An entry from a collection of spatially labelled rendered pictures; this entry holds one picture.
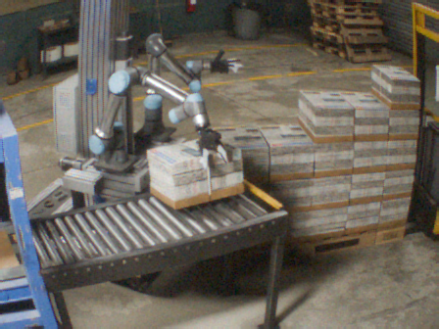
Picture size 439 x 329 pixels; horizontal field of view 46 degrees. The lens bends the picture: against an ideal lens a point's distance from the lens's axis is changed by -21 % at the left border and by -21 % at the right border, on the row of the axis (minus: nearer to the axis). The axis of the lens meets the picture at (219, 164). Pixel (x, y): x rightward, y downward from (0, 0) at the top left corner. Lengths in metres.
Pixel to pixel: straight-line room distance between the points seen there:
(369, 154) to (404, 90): 0.55
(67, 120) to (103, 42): 0.60
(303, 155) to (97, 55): 1.42
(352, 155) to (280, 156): 0.50
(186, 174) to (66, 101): 1.18
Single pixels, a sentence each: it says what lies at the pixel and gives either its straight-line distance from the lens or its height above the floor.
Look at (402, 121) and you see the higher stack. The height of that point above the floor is 0.97.
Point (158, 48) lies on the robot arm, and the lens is 3.83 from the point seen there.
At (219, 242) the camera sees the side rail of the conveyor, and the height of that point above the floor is 0.76.
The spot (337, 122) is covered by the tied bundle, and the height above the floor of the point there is 0.96.
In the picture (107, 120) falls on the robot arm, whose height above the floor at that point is 1.13.
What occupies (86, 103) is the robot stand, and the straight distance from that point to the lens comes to 3.78.
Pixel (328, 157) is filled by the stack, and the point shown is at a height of 0.74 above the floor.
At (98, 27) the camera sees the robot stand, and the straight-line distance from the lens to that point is 3.61.
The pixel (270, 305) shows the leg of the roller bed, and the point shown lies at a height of 0.22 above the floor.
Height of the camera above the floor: 2.22
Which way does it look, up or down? 23 degrees down
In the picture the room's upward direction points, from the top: straight up
